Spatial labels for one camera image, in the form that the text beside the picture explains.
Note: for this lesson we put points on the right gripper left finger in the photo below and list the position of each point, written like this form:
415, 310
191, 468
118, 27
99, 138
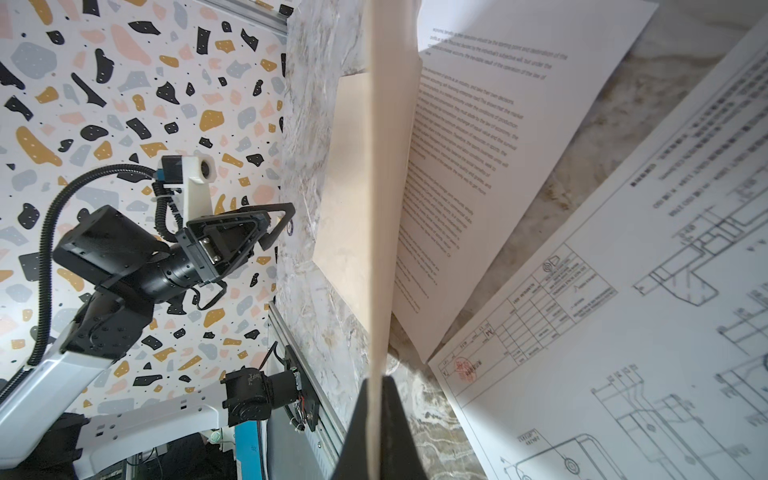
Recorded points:
356, 453

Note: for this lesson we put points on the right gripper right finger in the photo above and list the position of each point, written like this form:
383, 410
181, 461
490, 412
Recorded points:
399, 458

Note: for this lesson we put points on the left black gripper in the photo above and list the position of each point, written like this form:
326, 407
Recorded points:
120, 258

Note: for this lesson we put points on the beige manila folder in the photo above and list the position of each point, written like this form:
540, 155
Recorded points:
359, 217

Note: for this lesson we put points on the text printed paper sheet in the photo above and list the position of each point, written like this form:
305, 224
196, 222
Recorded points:
503, 89

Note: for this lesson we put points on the technical drawing paper sheet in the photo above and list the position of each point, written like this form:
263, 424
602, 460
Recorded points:
633, 343

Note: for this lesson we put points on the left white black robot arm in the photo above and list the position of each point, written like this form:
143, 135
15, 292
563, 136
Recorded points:
103, 330

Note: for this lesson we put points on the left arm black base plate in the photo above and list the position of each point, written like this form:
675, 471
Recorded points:
291, 389

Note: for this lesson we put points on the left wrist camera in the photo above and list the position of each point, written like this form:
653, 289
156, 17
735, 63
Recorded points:
188, 178

